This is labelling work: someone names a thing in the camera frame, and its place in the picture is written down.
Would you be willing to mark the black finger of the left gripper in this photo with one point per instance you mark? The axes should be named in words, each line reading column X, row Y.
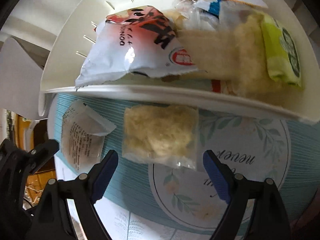
column 41, row 154

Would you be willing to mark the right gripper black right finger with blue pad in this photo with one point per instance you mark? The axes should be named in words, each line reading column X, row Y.
column 269, row 218

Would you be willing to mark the wooden desk with drawers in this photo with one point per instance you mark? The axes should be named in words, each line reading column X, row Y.
column 29, row 135

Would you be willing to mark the white red noodle snack bag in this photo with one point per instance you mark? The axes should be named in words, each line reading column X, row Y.
column 134, row 41

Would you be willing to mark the clear bag beige rice cake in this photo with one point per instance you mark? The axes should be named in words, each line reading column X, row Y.
column 253, row 78

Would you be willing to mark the clear bag round crackers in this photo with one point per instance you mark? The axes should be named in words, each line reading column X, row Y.
column 82, row 136

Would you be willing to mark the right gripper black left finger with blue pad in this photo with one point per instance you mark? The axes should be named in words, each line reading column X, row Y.
column 52, row 219

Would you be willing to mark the grey office chair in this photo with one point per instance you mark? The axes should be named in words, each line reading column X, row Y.
column 20, row 82

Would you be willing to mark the clear bag red snack mix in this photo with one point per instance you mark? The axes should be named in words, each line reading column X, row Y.
column 195, row 14

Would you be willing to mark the clear bag pale puffed snack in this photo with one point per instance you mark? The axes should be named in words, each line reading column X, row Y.
column 161, row 135

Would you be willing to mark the white plastic storage bin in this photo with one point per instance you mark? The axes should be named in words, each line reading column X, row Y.
column 78, row 36

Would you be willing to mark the red white cookie packet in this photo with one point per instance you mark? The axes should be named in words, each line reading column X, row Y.
column 223, row 87

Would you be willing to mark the green snack packet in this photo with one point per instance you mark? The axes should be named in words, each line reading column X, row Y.
column 281, row 54

